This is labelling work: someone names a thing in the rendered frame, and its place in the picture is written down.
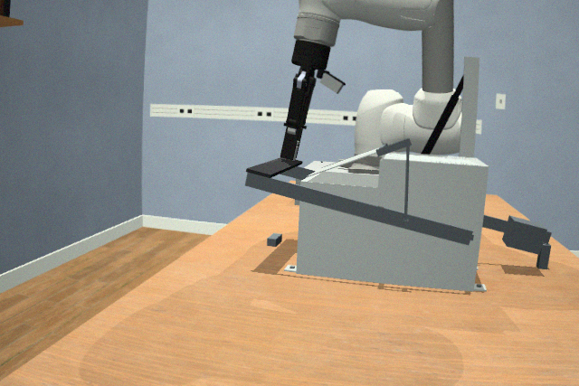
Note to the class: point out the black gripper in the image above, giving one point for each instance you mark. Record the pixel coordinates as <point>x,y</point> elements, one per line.
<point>310,56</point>

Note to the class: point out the black long thin rod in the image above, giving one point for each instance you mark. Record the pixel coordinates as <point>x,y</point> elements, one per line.
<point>443,119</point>

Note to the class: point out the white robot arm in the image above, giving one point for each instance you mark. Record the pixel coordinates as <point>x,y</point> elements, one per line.
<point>382,117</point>

